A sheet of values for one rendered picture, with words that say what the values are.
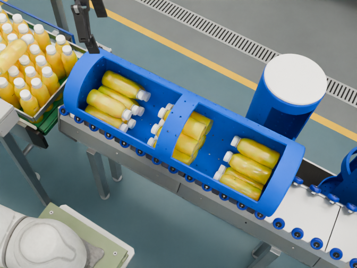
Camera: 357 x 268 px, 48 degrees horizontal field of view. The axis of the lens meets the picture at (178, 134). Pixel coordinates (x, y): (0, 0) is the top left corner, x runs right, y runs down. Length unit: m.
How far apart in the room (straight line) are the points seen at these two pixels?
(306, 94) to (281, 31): 1.78
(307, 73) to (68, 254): 1.25
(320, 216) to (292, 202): 0.11
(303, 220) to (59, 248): 0.93
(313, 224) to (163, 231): 1.10
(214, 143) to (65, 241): 0.75
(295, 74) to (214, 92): 1.23
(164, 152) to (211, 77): 1.71
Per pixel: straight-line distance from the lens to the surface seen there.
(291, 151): 1.40
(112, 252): 1.38
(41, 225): 1.16
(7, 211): 1.25
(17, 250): 1.17
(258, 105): 1.89
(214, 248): 2.50
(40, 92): 1.73
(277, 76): 1.82
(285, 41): 3.46
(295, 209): 1.65
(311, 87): 1.83
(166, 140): 1.40
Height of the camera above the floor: 2.40
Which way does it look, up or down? 60 degrees down
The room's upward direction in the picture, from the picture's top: 7 degrees clockwise
